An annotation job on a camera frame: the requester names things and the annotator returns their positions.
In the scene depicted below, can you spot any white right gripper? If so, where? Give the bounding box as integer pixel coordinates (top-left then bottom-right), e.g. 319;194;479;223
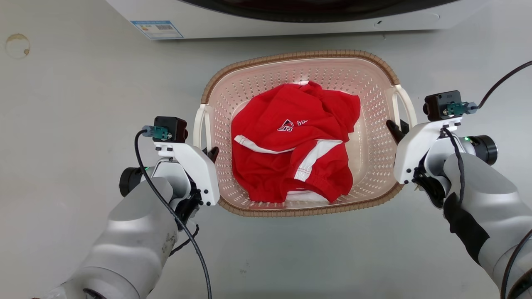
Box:
386;117;463;185

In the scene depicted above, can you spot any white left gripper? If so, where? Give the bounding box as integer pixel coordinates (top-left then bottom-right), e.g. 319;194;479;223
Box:
153;141;220;207

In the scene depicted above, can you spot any beige plastic laundry basket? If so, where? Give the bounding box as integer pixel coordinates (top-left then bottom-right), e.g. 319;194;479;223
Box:
193;50;418;218

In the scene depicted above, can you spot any red white sports garment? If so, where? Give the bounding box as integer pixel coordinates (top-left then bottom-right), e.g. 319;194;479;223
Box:
231;81;361;203

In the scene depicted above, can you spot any blue white energy label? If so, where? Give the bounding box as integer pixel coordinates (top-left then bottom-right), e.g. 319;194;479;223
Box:
131;20;184;40

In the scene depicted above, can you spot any dark washing machine door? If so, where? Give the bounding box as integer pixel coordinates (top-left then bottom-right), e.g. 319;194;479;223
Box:
180;0;462;23

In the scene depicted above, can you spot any white washing machine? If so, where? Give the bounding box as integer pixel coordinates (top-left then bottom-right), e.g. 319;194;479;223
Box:
106;0;491;40

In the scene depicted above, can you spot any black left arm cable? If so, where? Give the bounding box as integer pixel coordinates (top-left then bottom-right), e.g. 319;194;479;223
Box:
134;129;213;299

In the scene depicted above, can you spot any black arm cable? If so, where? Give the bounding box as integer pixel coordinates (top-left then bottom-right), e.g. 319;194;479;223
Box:
477;60;532;110
441;127;466;205
134;129;213;299

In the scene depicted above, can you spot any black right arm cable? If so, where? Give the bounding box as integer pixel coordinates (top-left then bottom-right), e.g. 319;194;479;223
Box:
441;127;466;205
477;60;532;110

